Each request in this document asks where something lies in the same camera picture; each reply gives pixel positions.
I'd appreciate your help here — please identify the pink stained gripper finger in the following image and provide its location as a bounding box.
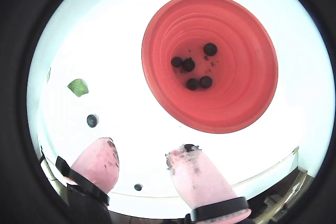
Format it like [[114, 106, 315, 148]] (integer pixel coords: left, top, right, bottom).
[[164, 143, 253, 224]]

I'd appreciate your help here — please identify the pink covered gripper finger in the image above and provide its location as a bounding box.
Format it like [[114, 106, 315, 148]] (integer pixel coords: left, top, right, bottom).
[[55, 136, 121, 224]]

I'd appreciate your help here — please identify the red collapsible silicone cup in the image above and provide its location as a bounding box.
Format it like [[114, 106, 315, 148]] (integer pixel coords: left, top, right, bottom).
[[141, 0, 279, 133]]

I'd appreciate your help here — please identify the thin wooden strip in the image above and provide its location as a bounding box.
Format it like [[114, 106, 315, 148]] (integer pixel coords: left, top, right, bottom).
[[39, 145, 300, 200]]

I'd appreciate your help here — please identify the large green leaf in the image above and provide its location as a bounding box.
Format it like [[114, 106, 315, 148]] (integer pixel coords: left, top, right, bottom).
[[67, 78, 89, 98]]

